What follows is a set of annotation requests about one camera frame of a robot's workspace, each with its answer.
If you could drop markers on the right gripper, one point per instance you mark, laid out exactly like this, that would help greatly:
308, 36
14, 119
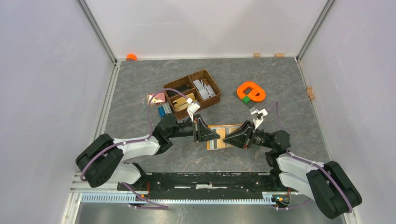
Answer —
242, 137

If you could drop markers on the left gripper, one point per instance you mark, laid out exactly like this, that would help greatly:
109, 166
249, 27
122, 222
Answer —
201, 131

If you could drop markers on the yellow leather card holder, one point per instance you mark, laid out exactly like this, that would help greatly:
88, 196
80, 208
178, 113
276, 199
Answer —
222, 131

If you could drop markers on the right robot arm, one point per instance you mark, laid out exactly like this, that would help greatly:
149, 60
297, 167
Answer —
326, 184

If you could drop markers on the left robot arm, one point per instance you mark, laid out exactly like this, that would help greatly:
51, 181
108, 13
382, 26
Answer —
105, 159

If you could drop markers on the gold VIP cards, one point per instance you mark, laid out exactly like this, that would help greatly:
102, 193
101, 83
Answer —
182, 103

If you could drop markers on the silver cards pile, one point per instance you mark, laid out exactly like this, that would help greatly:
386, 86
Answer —
205, 90

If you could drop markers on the black cards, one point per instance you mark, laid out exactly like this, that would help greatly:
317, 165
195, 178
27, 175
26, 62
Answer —
182, 89

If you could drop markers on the pink card box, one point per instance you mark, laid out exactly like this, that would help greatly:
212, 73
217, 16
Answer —
158, 99

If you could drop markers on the green toy brick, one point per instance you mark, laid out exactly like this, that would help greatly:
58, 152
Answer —
246, 100

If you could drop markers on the brown woven basket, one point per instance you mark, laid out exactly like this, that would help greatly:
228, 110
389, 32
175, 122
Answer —
208, 79

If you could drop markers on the blue toy brick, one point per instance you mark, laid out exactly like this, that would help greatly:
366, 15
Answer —
164, 109

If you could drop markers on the orange tape roll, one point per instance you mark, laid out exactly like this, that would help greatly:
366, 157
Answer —
131, 57

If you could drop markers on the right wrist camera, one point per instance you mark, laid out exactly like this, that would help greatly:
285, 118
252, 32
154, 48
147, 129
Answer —
258, 116

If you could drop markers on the orange plastic ring toy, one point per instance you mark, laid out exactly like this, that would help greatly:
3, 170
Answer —
252, 90

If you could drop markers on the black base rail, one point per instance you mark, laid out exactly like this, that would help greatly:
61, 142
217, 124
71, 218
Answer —
209, 185

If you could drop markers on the wooden clip on wall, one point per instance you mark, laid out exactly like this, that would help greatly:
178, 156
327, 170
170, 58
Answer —
310, 93

